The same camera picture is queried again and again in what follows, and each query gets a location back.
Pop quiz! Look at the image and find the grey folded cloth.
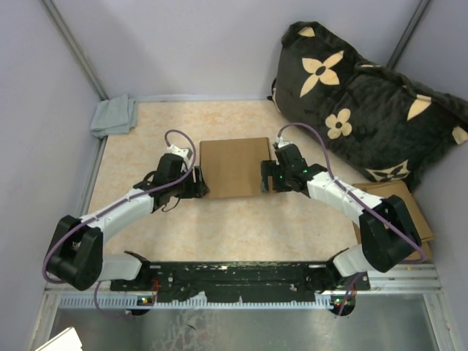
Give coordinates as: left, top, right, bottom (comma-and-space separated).
90, 94, 137, 138

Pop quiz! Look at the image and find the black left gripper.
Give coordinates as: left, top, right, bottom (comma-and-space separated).
169, 166, 209, 199

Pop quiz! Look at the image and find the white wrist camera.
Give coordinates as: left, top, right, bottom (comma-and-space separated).
273, 136, 291, 150
167, 145, 193, 167

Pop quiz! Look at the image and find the white board corner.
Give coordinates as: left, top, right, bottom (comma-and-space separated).
36, 327, 83, 351

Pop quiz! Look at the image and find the white slotted cable duct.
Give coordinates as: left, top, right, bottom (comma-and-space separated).
58, 294, 336, 312

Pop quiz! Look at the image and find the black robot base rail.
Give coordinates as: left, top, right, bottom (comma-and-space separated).
110, 257, 370, 304

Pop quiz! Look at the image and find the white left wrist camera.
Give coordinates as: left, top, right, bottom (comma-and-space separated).
167, 145, 193, 167

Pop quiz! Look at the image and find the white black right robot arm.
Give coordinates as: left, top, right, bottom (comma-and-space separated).
260, 143, 425, 290

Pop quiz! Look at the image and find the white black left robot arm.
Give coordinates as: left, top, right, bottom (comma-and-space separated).
42, 153, 208, 291

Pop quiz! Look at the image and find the stack of flat cardboard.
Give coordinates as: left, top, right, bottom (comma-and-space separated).
353, 181, 434, 263

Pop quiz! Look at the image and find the black flower pattern cushion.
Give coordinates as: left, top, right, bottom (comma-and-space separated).
271, 21, 467, 189

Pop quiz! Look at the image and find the brown cardboard box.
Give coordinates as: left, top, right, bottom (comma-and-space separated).
200, 137, 271, 200

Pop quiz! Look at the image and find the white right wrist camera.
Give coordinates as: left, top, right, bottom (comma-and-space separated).
273, 136, 291, 150

